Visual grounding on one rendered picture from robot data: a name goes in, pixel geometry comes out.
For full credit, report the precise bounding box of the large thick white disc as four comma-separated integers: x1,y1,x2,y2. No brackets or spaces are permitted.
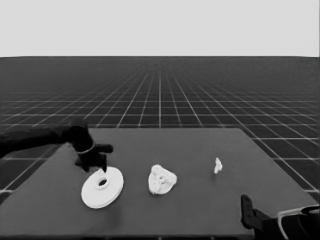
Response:
80,166,125,210

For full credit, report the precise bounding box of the small white toothed gear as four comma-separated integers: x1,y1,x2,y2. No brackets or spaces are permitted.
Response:
164,173,178,188
150,164,166,177
148,181,162,196

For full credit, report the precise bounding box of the white round carrier with pins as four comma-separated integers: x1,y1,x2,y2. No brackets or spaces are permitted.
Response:
147,163,178,196

